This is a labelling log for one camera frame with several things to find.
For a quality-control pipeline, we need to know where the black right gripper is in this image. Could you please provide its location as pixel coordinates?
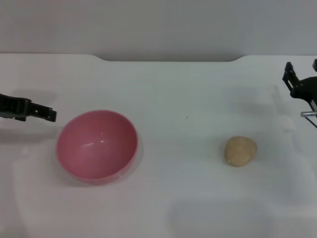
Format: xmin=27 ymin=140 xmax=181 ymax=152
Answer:
xmin=282 ymin=59 xmax=317 ymax=105

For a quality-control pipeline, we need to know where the beige egg yolk pastry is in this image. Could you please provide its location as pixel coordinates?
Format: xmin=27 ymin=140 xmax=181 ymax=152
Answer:
xmin=224 ymin=135 xmax=258 ymax=168

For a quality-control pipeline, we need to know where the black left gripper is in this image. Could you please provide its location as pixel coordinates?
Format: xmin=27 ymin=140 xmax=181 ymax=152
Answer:
xmin=0 ymin=93 xmax=57 ymax=122

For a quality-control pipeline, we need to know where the pink plastic bowl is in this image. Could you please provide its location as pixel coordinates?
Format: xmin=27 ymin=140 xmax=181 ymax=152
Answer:
xmin=56 ymin=109 xmax=138 ymax=186

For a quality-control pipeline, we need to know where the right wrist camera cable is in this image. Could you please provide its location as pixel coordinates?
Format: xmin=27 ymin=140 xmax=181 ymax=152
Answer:
xmin=300 ymin=111 xmax=317 ymax=129

